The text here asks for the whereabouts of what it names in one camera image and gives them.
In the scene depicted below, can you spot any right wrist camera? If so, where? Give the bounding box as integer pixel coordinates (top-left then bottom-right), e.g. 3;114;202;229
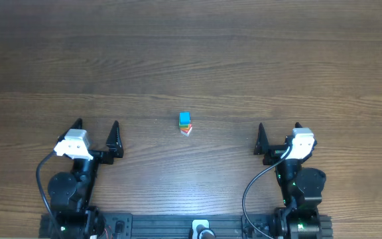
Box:
285;127;316;160

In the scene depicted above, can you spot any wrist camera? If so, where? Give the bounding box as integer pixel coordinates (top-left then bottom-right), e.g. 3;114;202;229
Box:
53;128;94;161
285;127;316;160

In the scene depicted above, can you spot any mounting rail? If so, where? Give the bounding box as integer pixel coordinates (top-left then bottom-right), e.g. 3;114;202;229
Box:
39;212;334;239

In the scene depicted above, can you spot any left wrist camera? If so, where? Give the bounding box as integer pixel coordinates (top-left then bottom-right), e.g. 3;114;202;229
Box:
53;128;94;161

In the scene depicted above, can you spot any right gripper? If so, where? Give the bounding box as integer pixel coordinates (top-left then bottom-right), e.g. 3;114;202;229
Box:
253;121;303;166

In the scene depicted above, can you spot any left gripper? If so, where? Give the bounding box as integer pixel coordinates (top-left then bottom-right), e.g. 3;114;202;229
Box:
57;118;125;165

